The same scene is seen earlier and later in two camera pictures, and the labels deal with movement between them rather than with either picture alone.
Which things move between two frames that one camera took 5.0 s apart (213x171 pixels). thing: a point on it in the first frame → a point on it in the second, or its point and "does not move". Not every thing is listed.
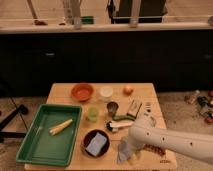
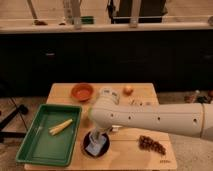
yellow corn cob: (58, 129) does not move
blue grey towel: (123, 152) → (96, 142)
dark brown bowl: (89, 137) does not move
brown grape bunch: (155, 149) does not move
